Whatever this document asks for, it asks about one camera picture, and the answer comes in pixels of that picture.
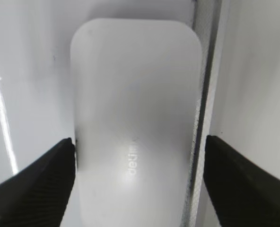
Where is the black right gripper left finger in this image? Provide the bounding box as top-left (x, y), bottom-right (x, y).
top-left (0, 138), bottom-right (75, 227)

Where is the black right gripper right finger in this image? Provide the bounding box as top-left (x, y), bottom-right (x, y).
top-left (203, 135), bottom-right (280, 227)

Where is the white whiteboard eraser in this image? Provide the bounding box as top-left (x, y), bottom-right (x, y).
top-left (70, 18), bottom-right (202, 227)

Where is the whiteboard with aluminium frame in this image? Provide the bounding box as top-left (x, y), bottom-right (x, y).
top-left (0, 0), bottom-right (224, 227)

